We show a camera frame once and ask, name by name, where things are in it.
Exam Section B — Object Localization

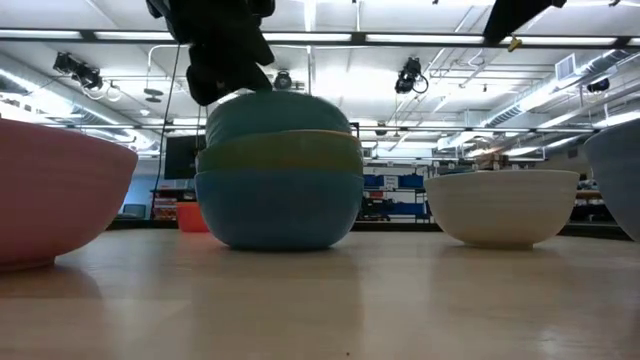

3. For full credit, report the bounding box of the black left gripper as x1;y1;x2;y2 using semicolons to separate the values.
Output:
146;0;276;107

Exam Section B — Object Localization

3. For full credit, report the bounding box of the teal plastic bowl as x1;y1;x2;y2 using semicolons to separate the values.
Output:
204;89;353;149

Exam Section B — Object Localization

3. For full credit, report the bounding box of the light green plastic bowl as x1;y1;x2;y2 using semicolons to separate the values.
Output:
196;128;365;176

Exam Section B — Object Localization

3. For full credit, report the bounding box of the light blue plastic bowl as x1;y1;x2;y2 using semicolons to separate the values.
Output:
193;168;365;252

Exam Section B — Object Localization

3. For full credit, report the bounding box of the orange plastic bowl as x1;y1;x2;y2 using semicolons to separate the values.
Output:
175;201;211;234

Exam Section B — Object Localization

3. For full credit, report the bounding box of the pink plastic bowl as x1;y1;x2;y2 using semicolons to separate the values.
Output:
0;118;140;274

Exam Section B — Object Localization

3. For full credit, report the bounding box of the white plastic bowl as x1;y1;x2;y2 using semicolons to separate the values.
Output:
423;169;580;250

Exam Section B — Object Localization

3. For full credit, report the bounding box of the blue-grey plastic bowl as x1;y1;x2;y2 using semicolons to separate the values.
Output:
583;118;640;242

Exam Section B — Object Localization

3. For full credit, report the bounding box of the shelf with blue bins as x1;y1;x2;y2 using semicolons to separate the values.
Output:
362;159;434;224

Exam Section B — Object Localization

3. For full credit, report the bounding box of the black monitor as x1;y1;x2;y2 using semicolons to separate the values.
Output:
163;133;207;181

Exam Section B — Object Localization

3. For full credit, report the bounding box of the black hanging cable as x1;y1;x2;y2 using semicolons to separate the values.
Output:
151;43;182;217

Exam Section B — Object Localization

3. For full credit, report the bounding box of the black aluminium rig frame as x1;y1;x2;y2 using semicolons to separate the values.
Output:
0;29;640;47

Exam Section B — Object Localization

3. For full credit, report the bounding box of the black ceiling camera with cable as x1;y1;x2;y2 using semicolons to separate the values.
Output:
393;56;430;95

